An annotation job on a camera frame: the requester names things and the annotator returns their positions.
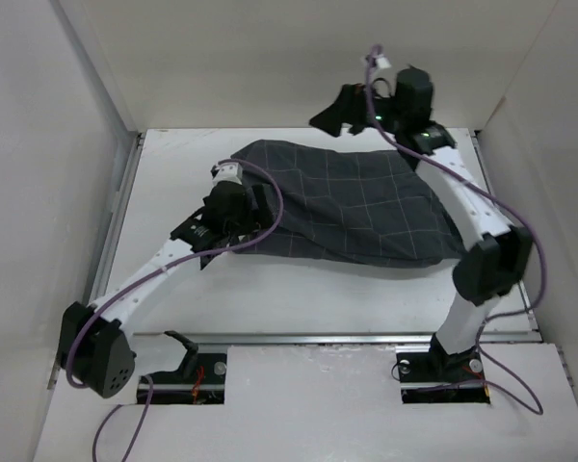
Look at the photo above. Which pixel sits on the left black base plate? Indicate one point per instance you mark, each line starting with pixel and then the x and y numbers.
pixel 203 385

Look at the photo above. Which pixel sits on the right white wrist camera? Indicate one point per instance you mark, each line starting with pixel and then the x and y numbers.
pixel 377 62

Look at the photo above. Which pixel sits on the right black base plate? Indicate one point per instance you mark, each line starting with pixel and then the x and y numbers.
pixel 426 380

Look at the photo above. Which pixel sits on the left aluminium rail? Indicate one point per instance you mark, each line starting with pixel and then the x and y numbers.
pixel 125 165

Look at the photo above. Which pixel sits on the dark plaid pillowcase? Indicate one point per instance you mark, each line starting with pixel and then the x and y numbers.
pixel 367 208

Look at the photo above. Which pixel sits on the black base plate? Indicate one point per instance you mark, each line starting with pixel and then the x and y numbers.
pixel 203 385
pixel 426 380

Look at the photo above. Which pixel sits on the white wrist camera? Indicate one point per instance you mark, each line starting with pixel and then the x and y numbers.
pixel 377 62
pixel 227 174

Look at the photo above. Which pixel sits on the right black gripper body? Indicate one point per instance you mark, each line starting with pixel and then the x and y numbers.
pixel 390 115

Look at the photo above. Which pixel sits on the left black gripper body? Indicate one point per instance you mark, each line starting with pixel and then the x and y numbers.
pixel 249 220

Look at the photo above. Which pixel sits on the front aluminium rail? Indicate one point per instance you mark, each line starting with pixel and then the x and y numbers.
pixel 322 339

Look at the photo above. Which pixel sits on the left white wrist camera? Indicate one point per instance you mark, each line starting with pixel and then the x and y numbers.
pixel 227 174

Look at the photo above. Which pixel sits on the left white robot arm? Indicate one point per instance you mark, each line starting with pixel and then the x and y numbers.
pixel 96 347

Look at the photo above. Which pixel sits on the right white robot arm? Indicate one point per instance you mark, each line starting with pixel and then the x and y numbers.
pixel 432 153

